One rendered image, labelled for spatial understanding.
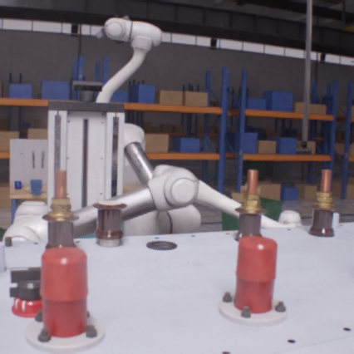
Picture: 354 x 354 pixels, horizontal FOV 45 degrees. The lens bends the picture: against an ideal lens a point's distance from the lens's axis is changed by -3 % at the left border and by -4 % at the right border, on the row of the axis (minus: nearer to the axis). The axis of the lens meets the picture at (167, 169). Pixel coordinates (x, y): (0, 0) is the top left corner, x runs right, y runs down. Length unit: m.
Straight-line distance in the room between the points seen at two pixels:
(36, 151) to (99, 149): 3.83
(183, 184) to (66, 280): 0.97
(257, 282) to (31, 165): 5.23
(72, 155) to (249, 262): 1.40
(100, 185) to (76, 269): 1.44
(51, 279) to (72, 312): 0.06
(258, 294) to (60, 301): 0.33
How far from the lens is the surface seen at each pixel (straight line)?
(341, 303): 0.91
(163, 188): 1.59
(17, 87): 8.77
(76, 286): 0.66
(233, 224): 5.55
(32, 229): 1.63
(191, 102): 9.53
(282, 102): 10.66
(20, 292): 0.79
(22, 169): 5.87
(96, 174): 2.06
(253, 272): 0.76
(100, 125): 2.05
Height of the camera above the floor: 1.69
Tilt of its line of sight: 6 degrees down
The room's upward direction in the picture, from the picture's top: 2 degrees clockwise
